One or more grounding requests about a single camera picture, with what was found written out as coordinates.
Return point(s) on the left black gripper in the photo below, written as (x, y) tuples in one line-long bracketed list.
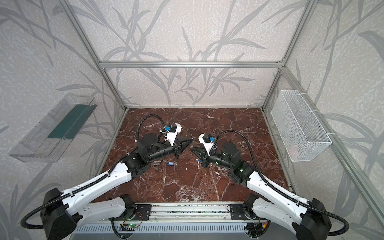
[(176, 148)]

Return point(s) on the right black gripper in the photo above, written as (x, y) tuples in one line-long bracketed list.
[(206, 156)]

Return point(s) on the white wire mesh basket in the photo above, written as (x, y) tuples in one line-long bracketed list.
[(303, 136)]

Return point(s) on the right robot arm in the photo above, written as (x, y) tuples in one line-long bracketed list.
[(271, 201)]

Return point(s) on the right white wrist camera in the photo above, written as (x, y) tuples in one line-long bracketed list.
[(208, 142)]

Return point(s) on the aluminium frame crossbar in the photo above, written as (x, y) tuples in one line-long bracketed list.
[(189, 64)]

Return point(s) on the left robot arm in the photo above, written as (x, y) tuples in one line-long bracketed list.
[(74, 207)]

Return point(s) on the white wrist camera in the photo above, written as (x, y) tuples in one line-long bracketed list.
[(171, 132), (208, 142)]

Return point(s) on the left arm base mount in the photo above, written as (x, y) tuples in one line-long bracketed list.
[(139, 212)]

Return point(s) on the green circuit board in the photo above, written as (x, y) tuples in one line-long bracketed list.
[(130, 227)]

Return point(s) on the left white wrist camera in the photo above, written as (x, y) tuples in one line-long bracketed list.
[(171, 132)]

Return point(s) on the aluminium front rail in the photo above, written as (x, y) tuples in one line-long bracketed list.
[(189, 211)]

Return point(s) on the clear plastic wall shelf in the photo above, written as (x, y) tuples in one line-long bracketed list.
[(50, 138)]

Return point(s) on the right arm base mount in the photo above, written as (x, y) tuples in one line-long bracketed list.
[(237, 212)]

